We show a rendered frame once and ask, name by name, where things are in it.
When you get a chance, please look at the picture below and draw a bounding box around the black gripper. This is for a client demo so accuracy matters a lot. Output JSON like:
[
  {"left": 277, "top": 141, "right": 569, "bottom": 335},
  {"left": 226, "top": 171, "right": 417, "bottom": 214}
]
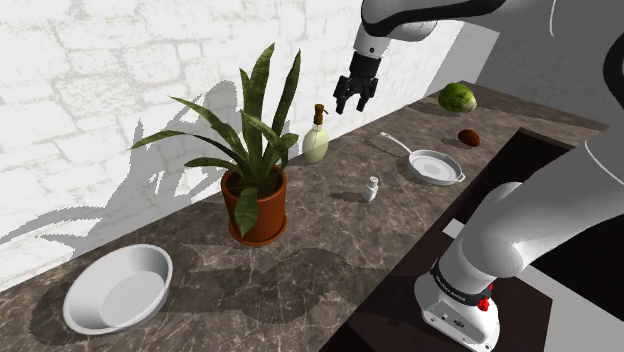
[{"left": 333, "top": 50, "right": 382, "bottom": 116}]

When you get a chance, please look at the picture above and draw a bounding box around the pale green soap dispenser bottle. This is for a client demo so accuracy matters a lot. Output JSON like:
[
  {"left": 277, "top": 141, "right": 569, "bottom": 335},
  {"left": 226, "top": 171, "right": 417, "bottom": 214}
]
[{"left": 301, "top": 103, "right": 331, "bottom": 165}]

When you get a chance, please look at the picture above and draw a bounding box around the white salt shaker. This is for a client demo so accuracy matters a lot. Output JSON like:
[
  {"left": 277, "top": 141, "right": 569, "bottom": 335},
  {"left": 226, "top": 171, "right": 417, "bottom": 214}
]
[{"left": 361, "top": 175, "right": 380, "bottom": 203}]

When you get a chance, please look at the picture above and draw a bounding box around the green melon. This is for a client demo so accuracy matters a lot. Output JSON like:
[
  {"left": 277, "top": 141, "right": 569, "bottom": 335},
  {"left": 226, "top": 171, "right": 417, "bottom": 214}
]
[{"left": 437, "top": 82, "right": 478, "bottom": 114}]

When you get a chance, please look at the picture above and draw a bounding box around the white frying pan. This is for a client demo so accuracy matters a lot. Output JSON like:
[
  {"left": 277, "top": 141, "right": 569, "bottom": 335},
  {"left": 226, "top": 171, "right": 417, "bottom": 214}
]
[{"left": 379, "top": 131, "right": 467, "bottom": 187}]

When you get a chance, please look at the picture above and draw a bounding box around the brown potato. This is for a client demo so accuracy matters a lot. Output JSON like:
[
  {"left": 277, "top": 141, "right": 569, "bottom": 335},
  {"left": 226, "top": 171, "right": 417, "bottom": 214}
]
[{"left": 457, "top": 128, "right": 482, "bottom": 148}]

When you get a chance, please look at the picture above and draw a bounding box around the green plant in terracotta pot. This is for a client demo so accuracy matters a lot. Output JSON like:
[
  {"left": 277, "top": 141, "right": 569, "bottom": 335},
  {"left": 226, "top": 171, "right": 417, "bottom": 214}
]
[{"left": 128, "top": 42, "right": 302, "bottom": 247}]

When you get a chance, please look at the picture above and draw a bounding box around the dark robot stand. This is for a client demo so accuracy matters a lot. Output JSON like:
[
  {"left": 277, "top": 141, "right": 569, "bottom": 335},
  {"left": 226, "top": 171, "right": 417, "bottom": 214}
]
[{"left": 319, "top": 227, "right": 555, "bottom": 352}]

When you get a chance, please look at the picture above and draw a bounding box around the white bowl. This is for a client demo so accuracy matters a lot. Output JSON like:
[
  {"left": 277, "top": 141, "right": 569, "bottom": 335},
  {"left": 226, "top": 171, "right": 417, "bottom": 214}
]
[{"left": 62, "top": 243, "right": 175, "bottom": 337}]

